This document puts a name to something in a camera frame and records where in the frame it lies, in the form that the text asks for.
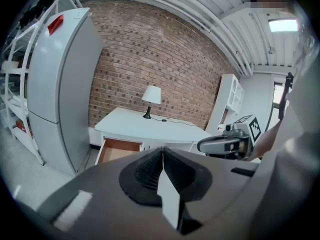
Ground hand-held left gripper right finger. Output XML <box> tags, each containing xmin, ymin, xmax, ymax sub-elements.
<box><xmin>162</xmin><ymin>146</ymin><xmax>213</xmax><ymax>202</ymax></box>

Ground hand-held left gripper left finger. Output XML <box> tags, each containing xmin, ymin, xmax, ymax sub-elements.
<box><xmin>118</xmin><ymin>146</ymin><xmax>165</xmax><ymax>207</ymax></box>

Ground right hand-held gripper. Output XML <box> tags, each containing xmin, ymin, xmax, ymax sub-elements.
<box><xmin>196</xmin><ymin>113</ymin><xmax>263</xmax><ymax>161</ymax></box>

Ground white drawer wooden inside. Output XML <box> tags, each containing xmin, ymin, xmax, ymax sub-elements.
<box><xmin>94</xmin><ymin>136</ymin><xmax>145</xmax><ymax>165</ymax></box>

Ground person's right forearm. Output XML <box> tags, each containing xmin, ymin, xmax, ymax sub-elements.
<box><xmin>246</xmin><ymin>120</ymin><xmax>285</xmax><ymax>162</ymax></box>

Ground white shelf cabinet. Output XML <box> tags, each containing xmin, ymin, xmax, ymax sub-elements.
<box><xmin>204</xmin><ymin>73</ymin><xmax>245</xmax><ymax>138</ymax></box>

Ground white desk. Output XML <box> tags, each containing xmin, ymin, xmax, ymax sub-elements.
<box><xmin>94</xmin><ymin>106</ymin><xmax>215</xmax><ymax>164</ymax></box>

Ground white shade table lamp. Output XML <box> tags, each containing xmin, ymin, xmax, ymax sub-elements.
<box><xmin>141</xmin><ymin>85</ymin><xmax>162</xmax><ymax>120</ymax></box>

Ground white ceiling pipe bundle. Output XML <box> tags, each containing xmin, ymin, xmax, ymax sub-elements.
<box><xmin>82</xmin><ymin>0</ymin><xmax>255</xmax><ymax>77</ymax></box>

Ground person's white t-shirt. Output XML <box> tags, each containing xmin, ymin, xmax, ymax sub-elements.
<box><xmin>254</xmin><ymin>8</ymin><xmax>320</xmax><ymax>235</ymax></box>

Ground grey two-door refrigerator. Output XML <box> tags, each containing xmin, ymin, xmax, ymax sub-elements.
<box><xmin>26</xmin><ymin>7</ymin><xmax>105</xmax><ymax>177</ymax></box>

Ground small red box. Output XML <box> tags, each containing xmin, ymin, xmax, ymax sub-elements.
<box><xmin>15</xmin><ymin>120</ymin><xmax>27</xmax><ymax>134</ymax></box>

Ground square ceiling light panel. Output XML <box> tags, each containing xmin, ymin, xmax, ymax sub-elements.
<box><xmin>268</xmin><ymin>18</ymin><xmax>299</xmax><ymax>33</ymax></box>

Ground white metal shelving rack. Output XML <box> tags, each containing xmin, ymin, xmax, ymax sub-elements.
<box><xmin>0</xmin><ymin>0</ymin><xmax>85</xmax><ymax>166</ymax></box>

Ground black bundled items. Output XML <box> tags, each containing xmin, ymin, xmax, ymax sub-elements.
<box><xmin>19</xmin><ymin>0</ymin><xmax>62</xmax><ymax>29</ymax></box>

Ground black lamp cable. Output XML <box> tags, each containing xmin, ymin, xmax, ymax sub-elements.
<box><xmin>149</xmin><ymin>115</ymin><xmax>201</xmax><ymax>128</ymax></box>

